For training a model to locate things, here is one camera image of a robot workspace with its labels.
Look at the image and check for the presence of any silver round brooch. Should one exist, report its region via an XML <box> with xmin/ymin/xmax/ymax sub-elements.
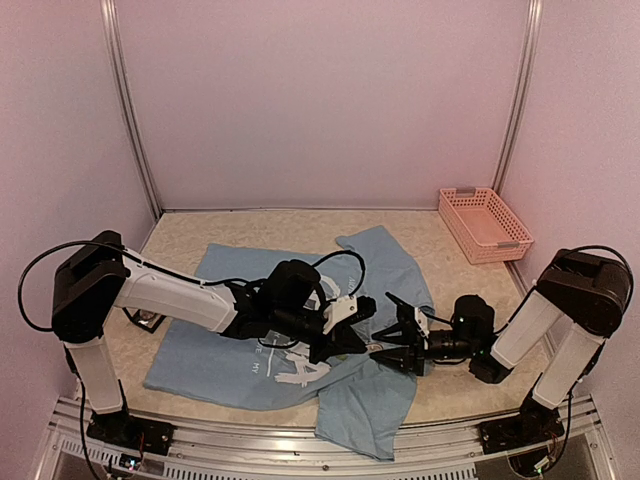
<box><xmin>139</xmin><ymin>310</ymin><xmax>156</xmax><ymax>321</ymax></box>

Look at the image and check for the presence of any right aluminium corner post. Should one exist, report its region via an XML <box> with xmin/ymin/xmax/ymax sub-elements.
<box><xmin>481</xmin><ymin>0</ymin><xmax>544</xmax><ymax>219</ymax></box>

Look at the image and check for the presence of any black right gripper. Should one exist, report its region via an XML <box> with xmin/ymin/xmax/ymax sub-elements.
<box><xmin>370</xmin><ymin>322</ymin><xmax>477</xmax><ymax>377</ymax></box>

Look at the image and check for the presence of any left aluminium corner post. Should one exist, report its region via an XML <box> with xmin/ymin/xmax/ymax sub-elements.
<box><xmin>100</xmin><ymin>0</ymin><xmax>164</xmax><ymax>222</ymax></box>

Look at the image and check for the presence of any black brooch display case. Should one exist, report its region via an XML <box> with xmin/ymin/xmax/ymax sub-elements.
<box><xmin>124</xmin><ymin>309</ymin><xmax>165</xmax><ymax>334</ymax></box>

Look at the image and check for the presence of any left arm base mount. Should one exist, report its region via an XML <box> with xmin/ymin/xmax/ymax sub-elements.
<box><xmin>87</xmin><ymin>417</ymin><xmax>175</xmax><ymax>456</ymax></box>

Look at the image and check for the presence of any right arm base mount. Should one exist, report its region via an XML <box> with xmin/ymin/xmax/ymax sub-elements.
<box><xmin>478</xmin><ymin>416</ymin><xmax>565</xmax><ymax>455</ymax></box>

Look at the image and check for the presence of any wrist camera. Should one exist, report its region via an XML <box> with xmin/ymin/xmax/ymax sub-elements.
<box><xmin>322</xmin><ymin>295</ymin><xmax>377</xmax><ymax>335</ymax></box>
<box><xmin>412</xmin><ymin>307</ymin><xmax>430</xmax><ymax>341</ymax></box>

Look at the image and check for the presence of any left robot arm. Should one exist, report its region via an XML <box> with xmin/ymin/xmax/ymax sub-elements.
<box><xmin>51</xmin><ymin>230</ymin><xmax>376</xmax><ymax>445</ymax></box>

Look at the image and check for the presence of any black left camera cable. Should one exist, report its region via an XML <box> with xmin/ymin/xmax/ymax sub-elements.
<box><xmin>17</xmin><ymin>240</ymin><xmax>126</xmax><ymax>333</ymax></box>

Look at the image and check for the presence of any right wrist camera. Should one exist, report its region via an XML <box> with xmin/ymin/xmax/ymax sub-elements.
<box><xmin>412</xmin><ymin>307</ymin><xmax>430</xmax><ymax>341</ymax></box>

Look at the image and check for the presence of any light blue printed t-shirt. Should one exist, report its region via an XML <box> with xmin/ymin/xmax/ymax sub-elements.
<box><xmin>144</xmin><ymin>226</ymin><xmax>434</xmax><ymax>461</ymax></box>

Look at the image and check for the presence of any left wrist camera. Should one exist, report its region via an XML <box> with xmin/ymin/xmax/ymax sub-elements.
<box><xmin>322</xmin><ymin>295</ymin><xmax>377</xmax><ymax>335</ymax></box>

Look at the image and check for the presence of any pink plastic basket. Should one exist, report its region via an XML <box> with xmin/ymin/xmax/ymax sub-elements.
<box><xmin>438</xmin><ymin>187</ymin><xmax>534</xmax><ymax>265</ymax></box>

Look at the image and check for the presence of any aluminium corner post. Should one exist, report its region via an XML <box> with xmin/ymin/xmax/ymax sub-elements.
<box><xmin>100</xmin><ymin>0</ymin><xmax>164</xmax><ymax>222</ymax></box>
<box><xmin>481</xmin><ymin>0</ymin><xmax>544</xmax><ymax>219</ymax></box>

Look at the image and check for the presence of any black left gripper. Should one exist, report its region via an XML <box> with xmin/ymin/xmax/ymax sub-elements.
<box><xmin>273</xmin><ymin>305</ymin><xmax>369</xmax><ymax>366</ymax></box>

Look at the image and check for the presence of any aluminium front rail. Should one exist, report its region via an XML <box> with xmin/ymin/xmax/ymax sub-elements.
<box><xmin>27</xmin><ymin>396</ymin><xmax>620</xmax><ymax>479</ymax></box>

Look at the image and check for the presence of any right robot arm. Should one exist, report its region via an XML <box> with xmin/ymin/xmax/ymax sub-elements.
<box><xmin>371</xmin><ymin>245</ymin><xmax>634</xmax><ymax>444</ymax></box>

